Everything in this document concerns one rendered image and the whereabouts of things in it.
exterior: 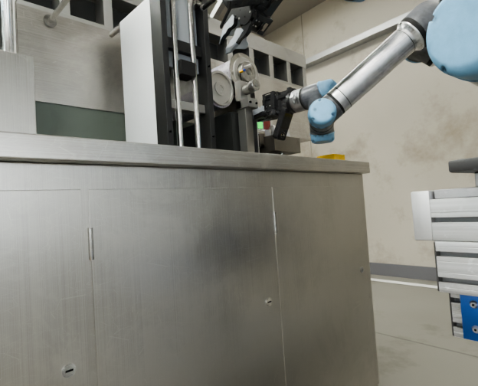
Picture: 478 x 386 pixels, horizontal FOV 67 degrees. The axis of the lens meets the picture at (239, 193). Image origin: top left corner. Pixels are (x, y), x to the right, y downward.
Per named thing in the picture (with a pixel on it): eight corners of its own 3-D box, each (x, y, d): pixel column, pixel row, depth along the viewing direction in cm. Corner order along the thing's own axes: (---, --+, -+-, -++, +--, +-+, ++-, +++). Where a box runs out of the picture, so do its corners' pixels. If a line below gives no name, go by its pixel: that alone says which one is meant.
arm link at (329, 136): (309, 139, 110) (306, 103, 110) (310, 145, 121) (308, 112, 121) (336, 137, 108) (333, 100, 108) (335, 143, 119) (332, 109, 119)
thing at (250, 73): (253, 86, 131) (239, 73, 127) (249, 87, 133) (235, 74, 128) (258, 70, 134) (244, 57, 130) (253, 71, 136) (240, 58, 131)
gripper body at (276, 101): (273, 98, 135) (300, 89, 126) (276, 121, 135) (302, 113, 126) (260, 95, 130) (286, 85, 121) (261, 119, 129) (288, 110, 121)
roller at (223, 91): (208, 103, 119) (206, 67, 120) (165, 119, 137) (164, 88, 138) (234, 108, 127) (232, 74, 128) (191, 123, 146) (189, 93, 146)
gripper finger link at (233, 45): (241, 63, 111) (257, 34, 107) (227, 58, 107) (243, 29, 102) (236, 57, 113) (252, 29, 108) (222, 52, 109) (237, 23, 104)
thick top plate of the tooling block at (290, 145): (275, 150, 135) (273, 134, 136) (207, 164, 164) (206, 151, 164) (300, 152, 147) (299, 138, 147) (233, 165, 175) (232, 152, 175)
